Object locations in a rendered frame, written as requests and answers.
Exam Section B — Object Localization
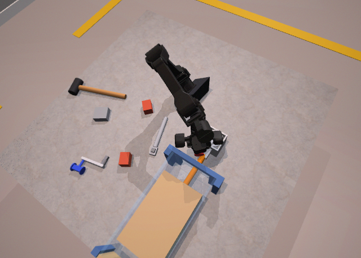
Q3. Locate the black rubber mallet with wooden handle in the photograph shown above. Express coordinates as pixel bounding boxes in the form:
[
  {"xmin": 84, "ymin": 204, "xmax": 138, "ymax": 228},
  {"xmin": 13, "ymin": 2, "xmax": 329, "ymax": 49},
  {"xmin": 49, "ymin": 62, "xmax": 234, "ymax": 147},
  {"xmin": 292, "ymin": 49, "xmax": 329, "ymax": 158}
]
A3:
[{"xmin": 68, "ymin": 78, "xmax": 126, "ymax": 99}]

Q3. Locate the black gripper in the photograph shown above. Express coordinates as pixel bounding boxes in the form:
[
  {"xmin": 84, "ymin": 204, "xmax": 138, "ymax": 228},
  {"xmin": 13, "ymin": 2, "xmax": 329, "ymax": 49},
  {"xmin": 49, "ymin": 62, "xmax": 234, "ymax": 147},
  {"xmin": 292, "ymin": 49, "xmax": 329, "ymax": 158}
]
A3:
[{"xmin": 175, "ymin": 127, "xmax": 223, "ymax": 149}]

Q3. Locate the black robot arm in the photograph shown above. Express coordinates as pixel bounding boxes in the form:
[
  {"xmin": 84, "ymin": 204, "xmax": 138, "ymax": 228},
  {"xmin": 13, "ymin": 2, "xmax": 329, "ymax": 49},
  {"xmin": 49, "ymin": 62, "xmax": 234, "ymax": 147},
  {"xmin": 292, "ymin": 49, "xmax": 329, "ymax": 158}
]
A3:
[{"xmin": 145, "ymin": 43, "xmax": 214, "ymax": 154}]

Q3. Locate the red-orange cube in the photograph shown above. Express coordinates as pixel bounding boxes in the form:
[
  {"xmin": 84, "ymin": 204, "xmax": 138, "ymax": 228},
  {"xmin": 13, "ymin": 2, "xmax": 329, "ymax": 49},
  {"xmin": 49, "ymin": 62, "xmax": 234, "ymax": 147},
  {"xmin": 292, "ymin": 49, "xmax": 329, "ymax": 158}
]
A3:
[
  {"xmin": 142, "ymin": 99, "xmax": 153, "ymax": 115},
  {"xmin": 118, "ymin": 152, "xmax": 132, "ymax": 167}
]

